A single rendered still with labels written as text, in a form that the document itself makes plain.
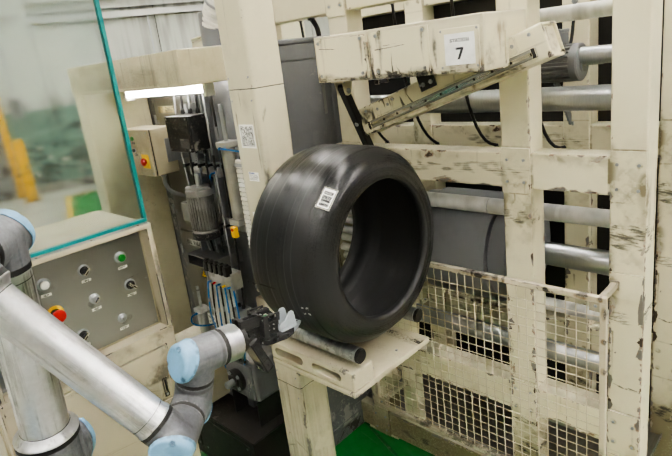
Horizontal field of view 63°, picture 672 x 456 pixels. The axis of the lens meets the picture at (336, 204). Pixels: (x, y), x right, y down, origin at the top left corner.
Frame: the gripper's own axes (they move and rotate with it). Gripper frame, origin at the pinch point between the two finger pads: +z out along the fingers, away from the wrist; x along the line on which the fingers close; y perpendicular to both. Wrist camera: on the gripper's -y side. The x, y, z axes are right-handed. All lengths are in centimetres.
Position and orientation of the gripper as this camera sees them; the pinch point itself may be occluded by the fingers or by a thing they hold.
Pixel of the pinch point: (296, 324)
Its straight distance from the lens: 155.7
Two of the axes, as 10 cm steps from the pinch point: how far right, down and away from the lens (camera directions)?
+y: -0.3, -9.8, -1.8
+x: -7.2, -1.0, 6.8
